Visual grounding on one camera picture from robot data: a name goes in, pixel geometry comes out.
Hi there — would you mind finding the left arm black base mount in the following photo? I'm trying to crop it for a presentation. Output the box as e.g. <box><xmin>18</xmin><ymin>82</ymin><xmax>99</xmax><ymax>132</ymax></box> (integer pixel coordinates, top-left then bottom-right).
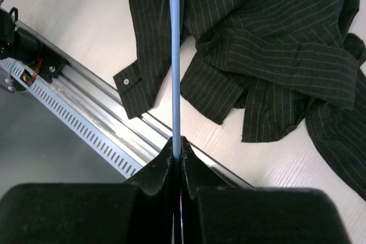
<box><xmin>1</xmin><ymin>7</ymin><xmax>67</xmax><ymax>85</ymax></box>

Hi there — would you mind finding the black pinstriped shirt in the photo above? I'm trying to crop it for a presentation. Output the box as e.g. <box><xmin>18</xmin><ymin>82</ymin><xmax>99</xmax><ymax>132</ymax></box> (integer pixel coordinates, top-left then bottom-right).
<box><xmin>113</xmin><ymin>0</ymin><xmax>366</xmax><ymax>202</ymax></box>

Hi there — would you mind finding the aluminium rail with cable duct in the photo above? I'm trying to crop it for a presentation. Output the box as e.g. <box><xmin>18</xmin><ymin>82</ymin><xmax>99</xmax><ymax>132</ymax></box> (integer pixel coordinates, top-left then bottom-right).
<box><xmin>0</xmin><ymin>18</ymin><xmax>255</xmax><ymax>189</ymax></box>

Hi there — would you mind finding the light blue hanger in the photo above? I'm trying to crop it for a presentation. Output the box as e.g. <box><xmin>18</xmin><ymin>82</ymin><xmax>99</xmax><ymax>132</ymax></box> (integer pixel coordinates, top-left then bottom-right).
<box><xmin>169</xmin><ymin>0</ymin><xmax>181</xmax><ymax>163</ymax></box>

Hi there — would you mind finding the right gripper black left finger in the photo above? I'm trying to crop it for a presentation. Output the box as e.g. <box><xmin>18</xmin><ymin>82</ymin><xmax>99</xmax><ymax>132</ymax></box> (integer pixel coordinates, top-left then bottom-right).
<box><xmin>1</xmin><ymin>141</ymin><xmax>173</xmax><ymax>243</ymax></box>

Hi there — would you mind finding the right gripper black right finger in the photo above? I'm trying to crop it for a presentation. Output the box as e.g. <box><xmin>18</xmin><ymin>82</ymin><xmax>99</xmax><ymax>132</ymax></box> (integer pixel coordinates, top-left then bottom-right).
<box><xmin>181</xmin><ymin>137</ymin><xmax>351</xmax><ymax>243</ymax></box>

